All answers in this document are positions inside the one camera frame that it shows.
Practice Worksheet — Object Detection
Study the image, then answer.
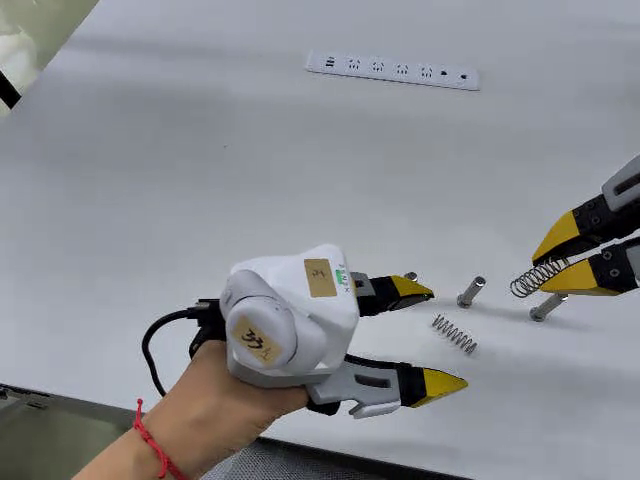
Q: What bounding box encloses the person's left hand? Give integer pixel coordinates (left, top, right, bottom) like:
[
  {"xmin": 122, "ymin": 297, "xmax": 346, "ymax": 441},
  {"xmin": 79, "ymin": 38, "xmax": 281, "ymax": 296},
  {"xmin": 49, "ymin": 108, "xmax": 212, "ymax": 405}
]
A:
[{"xmin": 134, "ymin": 339, "xmax": 310, "ymax": 476}]

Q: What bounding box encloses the black cable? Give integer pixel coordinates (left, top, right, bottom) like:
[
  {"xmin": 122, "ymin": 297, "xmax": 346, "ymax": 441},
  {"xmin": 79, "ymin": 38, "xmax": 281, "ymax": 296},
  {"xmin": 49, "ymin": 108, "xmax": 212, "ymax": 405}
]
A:
[{"xmin": 141, "ymin": 298, "xmax": 221, "ymax": 397}]

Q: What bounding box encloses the metal coil spring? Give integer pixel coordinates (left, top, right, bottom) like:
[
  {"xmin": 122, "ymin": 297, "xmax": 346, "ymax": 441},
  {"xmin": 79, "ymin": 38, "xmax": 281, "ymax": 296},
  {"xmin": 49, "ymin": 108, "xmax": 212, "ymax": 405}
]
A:
[
  {"xmin": 509, "ymin": 255, "xmax": 570, "ymax": 297},
  {"xmin": 430, "ymin": 313, "xmax": 479, "ymax": 355}
]

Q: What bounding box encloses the red string bracelet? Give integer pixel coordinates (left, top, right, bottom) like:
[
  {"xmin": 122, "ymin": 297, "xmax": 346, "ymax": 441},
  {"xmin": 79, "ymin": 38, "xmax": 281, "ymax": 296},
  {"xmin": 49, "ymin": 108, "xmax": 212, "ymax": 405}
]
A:
[{"xmin": 132, "ymin": 398, "xmax": 190, "ymax": 480}]

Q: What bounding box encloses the white power strip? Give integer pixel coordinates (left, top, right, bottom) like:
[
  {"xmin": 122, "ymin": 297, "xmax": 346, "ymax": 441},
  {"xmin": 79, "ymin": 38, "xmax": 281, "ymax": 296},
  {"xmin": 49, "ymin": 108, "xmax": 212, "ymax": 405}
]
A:
[{"xmin": 305, "ymin": 48, "xmax": 481, "ymax": 92}]

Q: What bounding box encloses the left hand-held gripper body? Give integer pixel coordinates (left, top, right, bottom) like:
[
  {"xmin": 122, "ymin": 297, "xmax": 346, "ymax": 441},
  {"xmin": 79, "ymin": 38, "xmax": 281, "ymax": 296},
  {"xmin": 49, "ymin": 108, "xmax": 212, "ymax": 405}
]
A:
[{"xmin": 190, "ymin": 243, "xmax": 360, "ymax": 390}]

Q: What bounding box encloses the person's left forearm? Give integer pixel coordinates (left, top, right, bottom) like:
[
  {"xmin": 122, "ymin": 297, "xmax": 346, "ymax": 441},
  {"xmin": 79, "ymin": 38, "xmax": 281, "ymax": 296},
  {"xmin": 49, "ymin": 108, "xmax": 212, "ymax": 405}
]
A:
[{"xmin": 72, "ymin": 424, "xmax": 201, "ymax": 480}]

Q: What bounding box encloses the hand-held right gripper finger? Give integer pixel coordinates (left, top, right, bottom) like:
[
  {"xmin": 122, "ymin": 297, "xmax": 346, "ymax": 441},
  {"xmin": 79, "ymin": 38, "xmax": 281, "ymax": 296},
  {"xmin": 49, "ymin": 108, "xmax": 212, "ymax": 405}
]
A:
[
  {"xmin": 531, "ymin": 153, "xmax": 640, "ymax": 267},
  {"xmin": 539, "ymin": 234, "xmax": 640, "ymax": 297}
]

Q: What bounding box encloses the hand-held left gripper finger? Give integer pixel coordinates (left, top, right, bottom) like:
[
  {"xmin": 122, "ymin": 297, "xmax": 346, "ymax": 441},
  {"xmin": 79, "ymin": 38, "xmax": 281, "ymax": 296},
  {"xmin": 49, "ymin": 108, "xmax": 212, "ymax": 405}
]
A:
[
  {"xmin": 349, "ymin": 272, "xmax": 435, "ymax": 318},
  {"xmin": 305, "ymin": 353, "xmax": 470, "ymax": 420}
]

